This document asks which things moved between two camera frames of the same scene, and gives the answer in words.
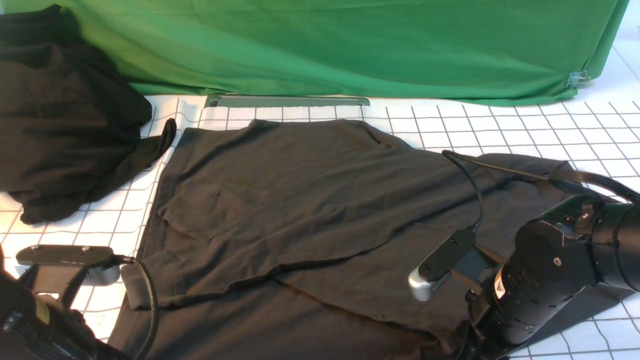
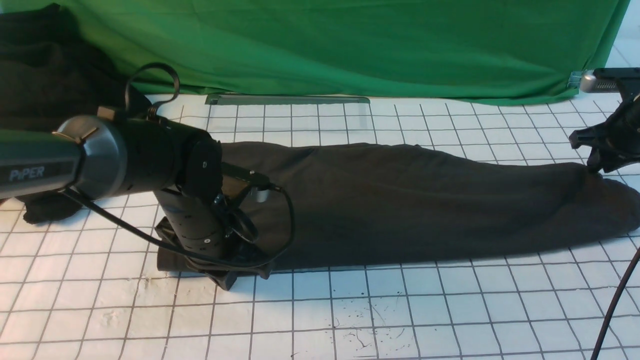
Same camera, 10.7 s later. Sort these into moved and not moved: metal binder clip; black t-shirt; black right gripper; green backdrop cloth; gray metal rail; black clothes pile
Moved: black right gripper; black t-shirt
Not moved: gray metal rail; green backdrop cloth; black clothes pile; metal binder clip
